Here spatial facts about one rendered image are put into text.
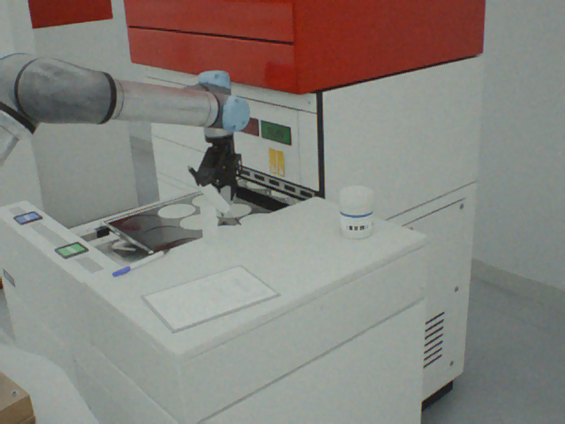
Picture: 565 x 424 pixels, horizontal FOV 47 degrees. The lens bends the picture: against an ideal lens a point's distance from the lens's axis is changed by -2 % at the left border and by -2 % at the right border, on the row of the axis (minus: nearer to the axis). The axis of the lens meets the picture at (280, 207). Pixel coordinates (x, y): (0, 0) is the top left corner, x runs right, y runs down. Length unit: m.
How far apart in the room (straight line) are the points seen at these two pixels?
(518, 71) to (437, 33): 1.11
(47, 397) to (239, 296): 0.39
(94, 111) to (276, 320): 0.48
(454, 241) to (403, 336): 0.76
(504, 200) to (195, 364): 2.25
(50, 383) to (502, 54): 2.29
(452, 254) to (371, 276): 0.91
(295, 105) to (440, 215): 0.67
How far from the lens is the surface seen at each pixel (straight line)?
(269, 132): 1.71
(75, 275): 1.36
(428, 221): 2.01
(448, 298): 2.24
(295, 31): 1.51
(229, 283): 1.22
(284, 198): 1.71
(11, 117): 1.25
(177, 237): 1.61
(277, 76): 1.57
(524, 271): 3.18
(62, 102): 1.18
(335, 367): 1.32
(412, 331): 1.48
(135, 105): 1.25
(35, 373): 1.35
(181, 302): 1.18
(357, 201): 1.35
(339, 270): 1.26
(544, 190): 3.00
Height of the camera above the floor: 1.54
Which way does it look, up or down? 22 degrees down
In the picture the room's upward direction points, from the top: 3 degrees counter-clockwise
